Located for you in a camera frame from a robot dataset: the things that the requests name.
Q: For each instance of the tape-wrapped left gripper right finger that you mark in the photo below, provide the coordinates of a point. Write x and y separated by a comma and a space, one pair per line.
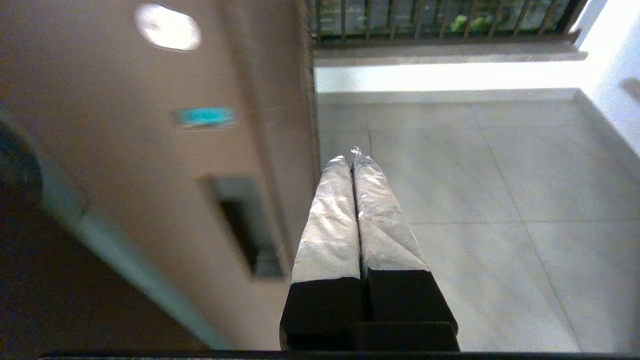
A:
385, 225

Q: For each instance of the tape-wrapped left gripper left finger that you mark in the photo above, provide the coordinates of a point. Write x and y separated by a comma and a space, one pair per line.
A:
327, 225

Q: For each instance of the brown framed sliding glass door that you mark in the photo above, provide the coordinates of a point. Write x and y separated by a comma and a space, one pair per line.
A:
150, 150

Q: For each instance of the wide black balcony railing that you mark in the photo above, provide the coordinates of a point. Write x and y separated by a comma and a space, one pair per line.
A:
425, 20

